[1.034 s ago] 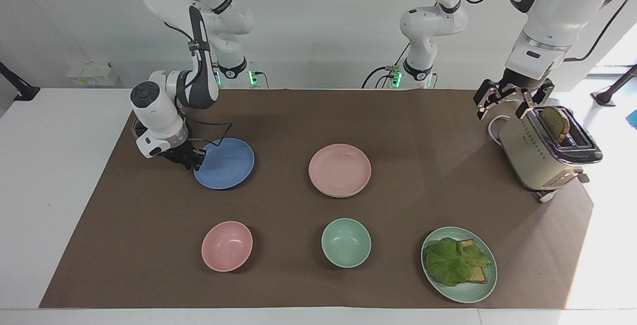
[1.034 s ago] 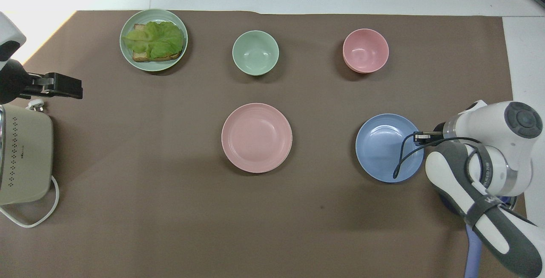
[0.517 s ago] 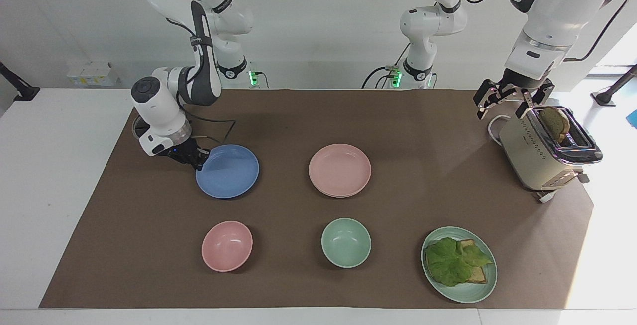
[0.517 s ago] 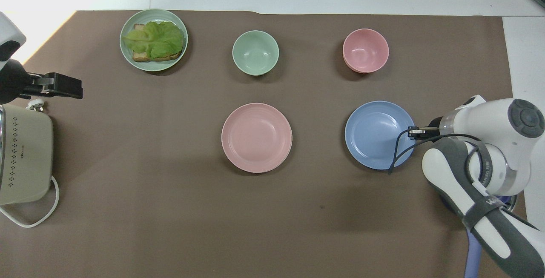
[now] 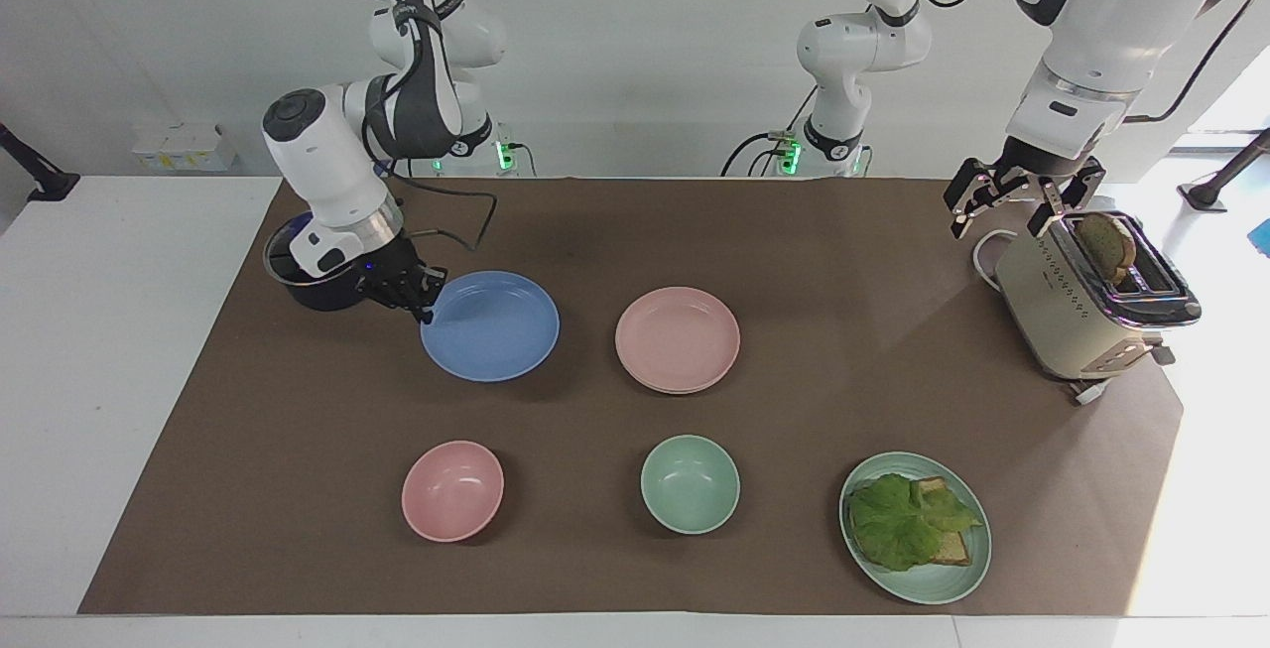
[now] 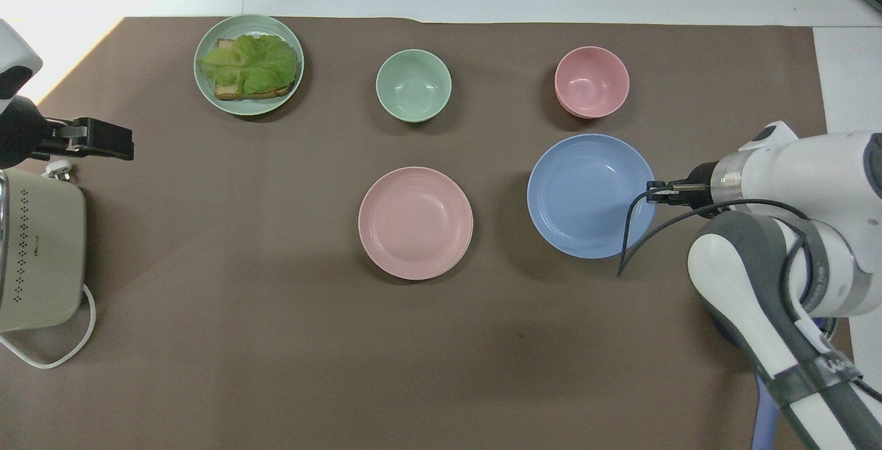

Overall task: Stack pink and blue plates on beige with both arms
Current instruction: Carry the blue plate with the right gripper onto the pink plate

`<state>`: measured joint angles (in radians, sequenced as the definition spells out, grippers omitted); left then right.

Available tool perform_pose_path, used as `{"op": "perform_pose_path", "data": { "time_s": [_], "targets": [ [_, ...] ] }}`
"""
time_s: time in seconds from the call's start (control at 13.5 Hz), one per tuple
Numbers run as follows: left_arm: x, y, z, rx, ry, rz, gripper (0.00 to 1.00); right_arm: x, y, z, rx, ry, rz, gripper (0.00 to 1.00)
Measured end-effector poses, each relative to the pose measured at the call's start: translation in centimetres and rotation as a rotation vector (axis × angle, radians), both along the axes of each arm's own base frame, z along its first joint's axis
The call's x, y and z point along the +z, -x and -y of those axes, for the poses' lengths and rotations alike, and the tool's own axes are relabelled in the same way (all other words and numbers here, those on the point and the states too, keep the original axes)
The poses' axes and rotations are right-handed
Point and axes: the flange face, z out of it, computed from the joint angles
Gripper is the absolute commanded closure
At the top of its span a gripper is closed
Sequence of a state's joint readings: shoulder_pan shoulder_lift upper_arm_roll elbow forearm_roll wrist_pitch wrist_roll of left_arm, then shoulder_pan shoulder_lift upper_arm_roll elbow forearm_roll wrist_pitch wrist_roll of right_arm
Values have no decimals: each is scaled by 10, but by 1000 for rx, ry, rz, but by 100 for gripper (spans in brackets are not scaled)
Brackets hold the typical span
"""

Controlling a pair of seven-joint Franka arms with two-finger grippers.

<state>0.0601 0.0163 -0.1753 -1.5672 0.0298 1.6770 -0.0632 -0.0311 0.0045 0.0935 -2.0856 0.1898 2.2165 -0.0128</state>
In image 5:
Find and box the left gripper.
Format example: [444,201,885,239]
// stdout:
[943,137,1107,240]

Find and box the white toaster cable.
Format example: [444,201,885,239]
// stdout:
[971,228,1019,293]

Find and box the black pot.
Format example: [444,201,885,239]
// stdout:
[263,213,398,313]

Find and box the beige toaster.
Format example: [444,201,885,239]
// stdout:
[995,211,1203,407]

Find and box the green plate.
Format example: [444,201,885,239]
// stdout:
[839,452,992,605]

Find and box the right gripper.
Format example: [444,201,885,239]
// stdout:
[354,234,448,325]

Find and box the white tissue box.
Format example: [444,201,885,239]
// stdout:
[132,123,240,174]

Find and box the green bowl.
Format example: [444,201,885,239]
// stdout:
[640,435,741,535]

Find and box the black stand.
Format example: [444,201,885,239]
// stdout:
[0,122,81,203]
[1177,127,1270,213]

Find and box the blue plate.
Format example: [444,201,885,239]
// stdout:
[420,271,562,383]

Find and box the green lettuce leaf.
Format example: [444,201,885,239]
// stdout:
[847,473,984,573]

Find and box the pink bowl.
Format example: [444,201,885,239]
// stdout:
[401,441,505,543]

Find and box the brown bread slice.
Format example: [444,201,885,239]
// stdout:
[1077,213,1138,285]

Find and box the pink plate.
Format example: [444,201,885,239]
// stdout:
[615,287,742,392]

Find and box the toasted bread slice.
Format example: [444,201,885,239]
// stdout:
[911,476,974,567]

